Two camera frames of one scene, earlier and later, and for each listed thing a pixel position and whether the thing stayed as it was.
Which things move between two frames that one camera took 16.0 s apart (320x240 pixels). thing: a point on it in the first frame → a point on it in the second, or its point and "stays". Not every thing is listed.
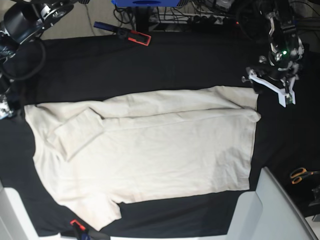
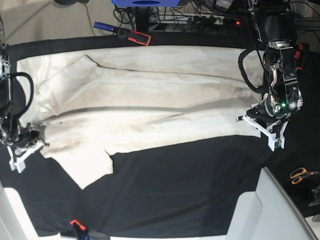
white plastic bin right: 269,213 stays
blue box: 146,3 stays
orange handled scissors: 297,175 stays
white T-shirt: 144,144 → 85,104
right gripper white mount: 280,79 → 273,141
